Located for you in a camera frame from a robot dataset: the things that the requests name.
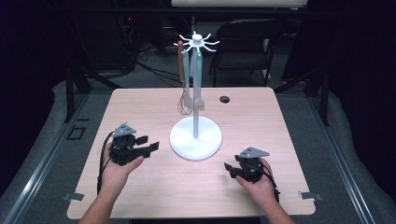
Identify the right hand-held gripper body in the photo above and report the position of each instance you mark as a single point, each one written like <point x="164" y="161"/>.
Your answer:
<point x="250" y="168"/>

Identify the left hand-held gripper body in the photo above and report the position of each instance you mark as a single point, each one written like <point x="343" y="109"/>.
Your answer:
<point x="123" y="149"/>

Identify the white utensil rack stand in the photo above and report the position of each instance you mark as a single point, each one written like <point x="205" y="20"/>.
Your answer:
<point x="196" y="146"/>

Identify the person's right hand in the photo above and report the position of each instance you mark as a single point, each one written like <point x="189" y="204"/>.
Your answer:
<point x="260" y="189"/>

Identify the person's left hand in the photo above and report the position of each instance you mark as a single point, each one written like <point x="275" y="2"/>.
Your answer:
<point x="116" y="177"/>

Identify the black table grommet hole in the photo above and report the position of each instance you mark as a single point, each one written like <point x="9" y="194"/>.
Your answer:
<point x="224" y="99"/>

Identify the black metal stand leg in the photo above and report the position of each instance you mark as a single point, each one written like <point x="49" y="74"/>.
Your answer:
<point x="70" y="93"/>
<point x="323" y="96"/>

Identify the black folding chair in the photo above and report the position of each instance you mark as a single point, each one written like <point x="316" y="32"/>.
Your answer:
<point x="246" y="40"/>

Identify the grey table bracket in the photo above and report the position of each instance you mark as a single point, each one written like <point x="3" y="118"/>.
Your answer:
<point x="309" y="196"/>
<point x="74" y="196"/>

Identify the metal floor rail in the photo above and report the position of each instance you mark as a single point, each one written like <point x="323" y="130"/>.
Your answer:
<point x="342" y="168"/>
<point x="40" y="165"/>

